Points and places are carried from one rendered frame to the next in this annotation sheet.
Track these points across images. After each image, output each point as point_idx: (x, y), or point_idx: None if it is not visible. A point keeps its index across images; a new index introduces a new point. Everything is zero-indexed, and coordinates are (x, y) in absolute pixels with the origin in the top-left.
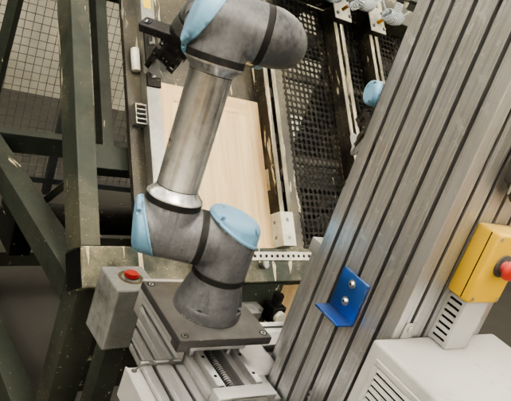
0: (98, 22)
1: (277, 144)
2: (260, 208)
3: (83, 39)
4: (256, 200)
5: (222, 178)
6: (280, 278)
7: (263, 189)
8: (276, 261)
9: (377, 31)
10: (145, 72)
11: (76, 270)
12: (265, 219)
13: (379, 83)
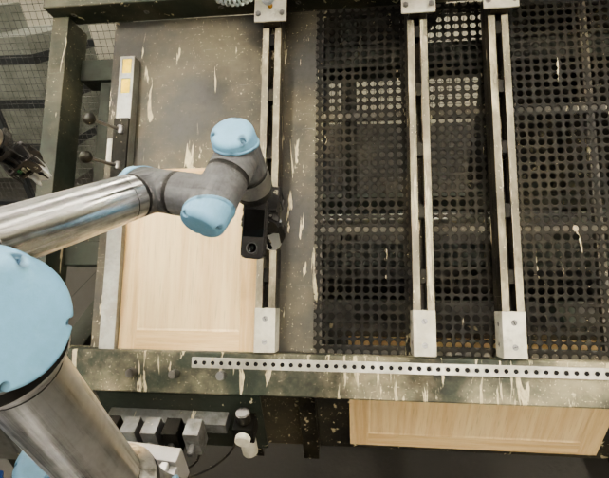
0: (99, 119)
1: None
2: (245, 301)
3: (50, 146)
4: (240, 290)
5: (196, 267)
6: (249, 391)
7: (252, 277)
8: (247, 370)
9: (497, 7)
10: (42, 179)
11: None
12: (249, 314)
13: (121, 174)
